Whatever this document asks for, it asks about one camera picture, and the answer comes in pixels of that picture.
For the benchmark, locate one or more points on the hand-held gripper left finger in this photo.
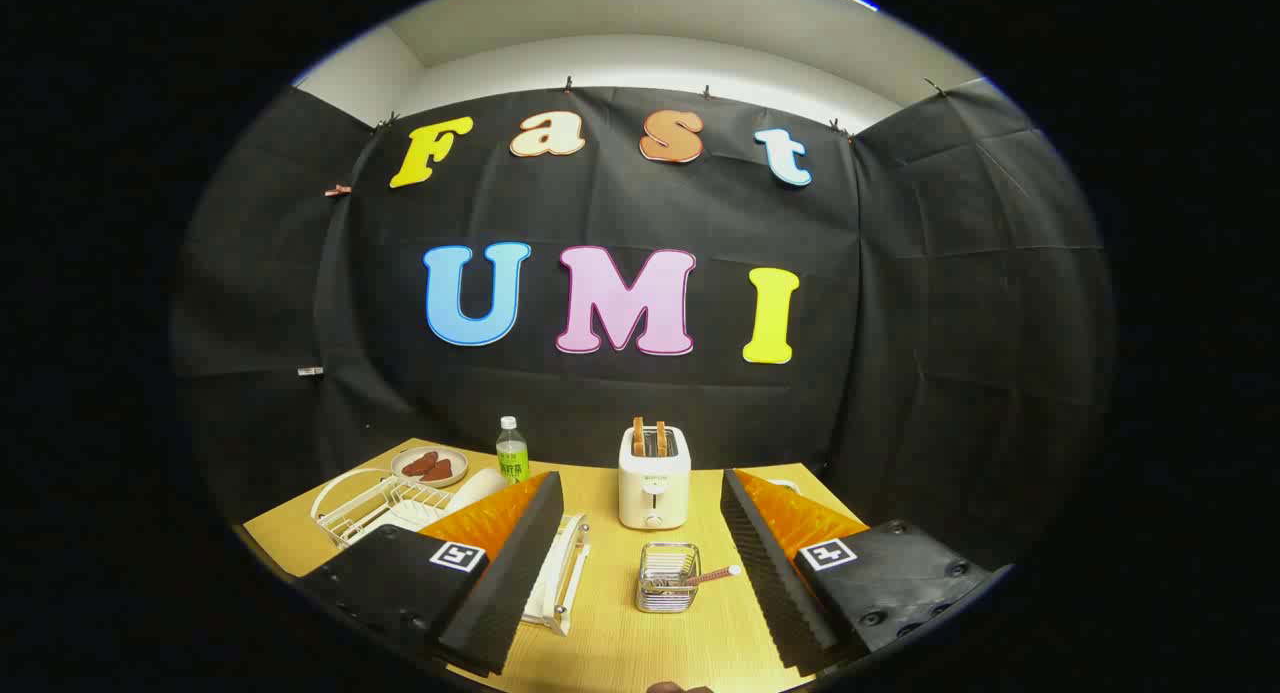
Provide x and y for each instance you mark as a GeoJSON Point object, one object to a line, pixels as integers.
{"type": "Point", "coordinates": [510, 573]}

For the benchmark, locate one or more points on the red meat slice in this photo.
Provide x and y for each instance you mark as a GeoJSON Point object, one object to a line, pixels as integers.
{"type": "Point", "coordinates": [440, 470]}
{"type": "Point", "coordinates": [418, 463]}

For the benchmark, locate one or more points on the black backdrop cloth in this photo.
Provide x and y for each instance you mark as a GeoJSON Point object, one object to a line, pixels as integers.
{"type": "Point", "coordinates": [600, 203]}

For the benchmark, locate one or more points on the white round plate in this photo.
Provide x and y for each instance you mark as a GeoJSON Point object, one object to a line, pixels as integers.
{"type": "Point", "coordinates": [472, 488]}

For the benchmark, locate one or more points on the green tea bottle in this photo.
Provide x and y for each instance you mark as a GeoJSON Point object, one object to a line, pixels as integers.
{"type": "Point", "coordinates": [512, 458]}

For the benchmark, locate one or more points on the white toaster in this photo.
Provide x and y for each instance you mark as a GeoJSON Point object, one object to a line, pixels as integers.
{"type": "Point", "coordinates": [652, 488]}

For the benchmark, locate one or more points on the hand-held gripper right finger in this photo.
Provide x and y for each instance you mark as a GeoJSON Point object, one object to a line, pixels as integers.
{"type": "Point", "coordinates": [770, 573]}

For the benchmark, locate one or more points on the small beige saucer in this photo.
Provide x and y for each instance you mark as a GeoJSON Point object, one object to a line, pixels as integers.
{"type": "Point", "coordinates": [455, 461]}

